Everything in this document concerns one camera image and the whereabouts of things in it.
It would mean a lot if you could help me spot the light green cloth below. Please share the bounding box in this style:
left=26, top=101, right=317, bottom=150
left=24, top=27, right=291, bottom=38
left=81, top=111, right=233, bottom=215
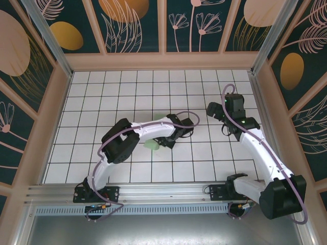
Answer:
left=144, top=113, right=169, bottom=152

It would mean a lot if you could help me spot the grey metal sheet panel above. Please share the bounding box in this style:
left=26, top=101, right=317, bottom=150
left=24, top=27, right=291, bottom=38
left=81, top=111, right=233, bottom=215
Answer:
left=25, top=201, right=314, bottom=245

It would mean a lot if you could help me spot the aluminium side rail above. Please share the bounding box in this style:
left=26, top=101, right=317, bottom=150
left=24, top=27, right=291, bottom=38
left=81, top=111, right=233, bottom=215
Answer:
left=249, top=72, right=291, bottom=182

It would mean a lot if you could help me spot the long aluminium mounting rail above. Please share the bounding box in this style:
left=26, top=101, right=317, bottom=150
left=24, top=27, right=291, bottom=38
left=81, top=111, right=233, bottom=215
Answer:
left=24, top=180, right=307, bottom=206

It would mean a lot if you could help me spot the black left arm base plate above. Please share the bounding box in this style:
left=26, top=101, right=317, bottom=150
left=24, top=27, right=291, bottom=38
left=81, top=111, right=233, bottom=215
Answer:
left=73, top=186, right=121, bottom=204

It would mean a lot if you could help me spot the slotted grey cable tray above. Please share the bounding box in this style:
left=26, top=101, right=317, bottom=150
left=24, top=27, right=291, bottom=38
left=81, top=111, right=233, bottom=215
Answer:
left=34, top=204, right=230, bottom=216

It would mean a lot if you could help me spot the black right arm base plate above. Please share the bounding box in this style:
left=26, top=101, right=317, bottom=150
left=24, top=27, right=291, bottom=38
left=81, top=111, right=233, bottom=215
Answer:
left=208, top=184, right=256, bottom=202

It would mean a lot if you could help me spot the aluminium frame post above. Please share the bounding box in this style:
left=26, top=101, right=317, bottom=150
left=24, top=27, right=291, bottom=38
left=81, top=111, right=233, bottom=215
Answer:
left=249, top=0, right=299, bottom=75
left=20, top=0, right=74, bottom=79

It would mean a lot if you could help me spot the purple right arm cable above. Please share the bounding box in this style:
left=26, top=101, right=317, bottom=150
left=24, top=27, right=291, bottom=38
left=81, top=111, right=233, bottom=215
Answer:
left=221, top=84, right=308, bottom=225

